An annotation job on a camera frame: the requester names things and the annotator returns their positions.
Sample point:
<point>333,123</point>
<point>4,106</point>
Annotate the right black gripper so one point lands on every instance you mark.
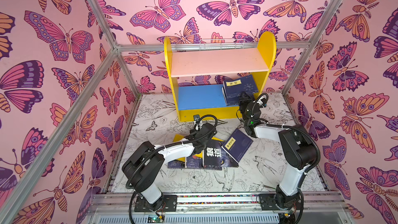
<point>245,104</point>

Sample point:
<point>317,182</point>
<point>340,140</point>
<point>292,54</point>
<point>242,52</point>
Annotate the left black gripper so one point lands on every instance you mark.
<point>193,133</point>

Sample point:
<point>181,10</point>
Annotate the black book with white title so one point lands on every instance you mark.
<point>215,158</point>

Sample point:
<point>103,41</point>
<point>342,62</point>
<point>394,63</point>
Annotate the navy book yellow label large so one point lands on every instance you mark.
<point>225,97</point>

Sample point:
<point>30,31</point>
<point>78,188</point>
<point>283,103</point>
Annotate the yellow book under black book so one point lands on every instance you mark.
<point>179,137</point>

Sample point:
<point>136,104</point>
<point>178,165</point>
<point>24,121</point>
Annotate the dark purple illustrated book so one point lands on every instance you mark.
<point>194,162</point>

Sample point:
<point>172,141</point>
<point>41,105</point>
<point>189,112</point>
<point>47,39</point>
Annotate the dark purple flat booklet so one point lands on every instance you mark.
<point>181,165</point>

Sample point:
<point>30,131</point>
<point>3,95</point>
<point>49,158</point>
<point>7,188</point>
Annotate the yellow bookshelf with coloured shelves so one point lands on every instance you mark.
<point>209,99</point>

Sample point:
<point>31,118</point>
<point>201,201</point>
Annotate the green circuit board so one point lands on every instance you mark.
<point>155,219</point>

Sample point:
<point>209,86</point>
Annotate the white slotted cable duct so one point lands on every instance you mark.
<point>256,218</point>

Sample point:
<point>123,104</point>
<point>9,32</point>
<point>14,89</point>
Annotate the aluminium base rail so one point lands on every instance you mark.
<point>324,201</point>

